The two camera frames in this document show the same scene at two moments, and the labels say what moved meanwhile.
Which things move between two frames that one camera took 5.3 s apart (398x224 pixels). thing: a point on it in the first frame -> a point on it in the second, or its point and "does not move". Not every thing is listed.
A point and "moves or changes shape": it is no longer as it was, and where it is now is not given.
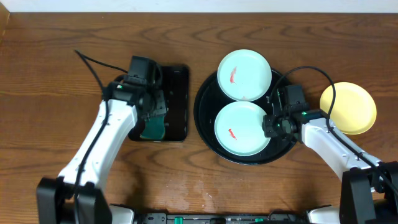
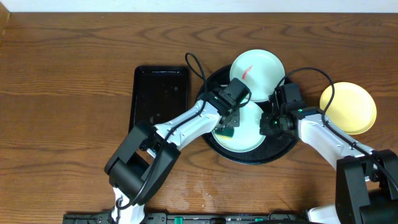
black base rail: x=280 y=217 does not move
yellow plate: x=354 y=111 does not move
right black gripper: x=268 y=130 does not move
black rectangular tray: x=175 y=79 does not move
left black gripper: x=158 y=109 -> x=231 y=121
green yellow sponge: x=154 y=128 moves or changes shape
